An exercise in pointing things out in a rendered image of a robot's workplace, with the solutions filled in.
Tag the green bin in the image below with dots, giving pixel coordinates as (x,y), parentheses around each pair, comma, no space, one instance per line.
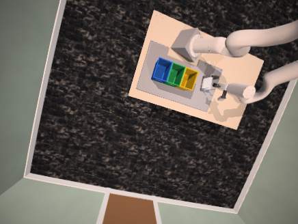
(175,76)

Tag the yellow recycle bin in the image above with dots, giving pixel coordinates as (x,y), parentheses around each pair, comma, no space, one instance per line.
(188,80)

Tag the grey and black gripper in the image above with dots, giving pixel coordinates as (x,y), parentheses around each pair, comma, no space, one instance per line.
(222,86)

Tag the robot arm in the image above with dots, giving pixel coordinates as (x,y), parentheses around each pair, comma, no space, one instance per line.
(238,44)

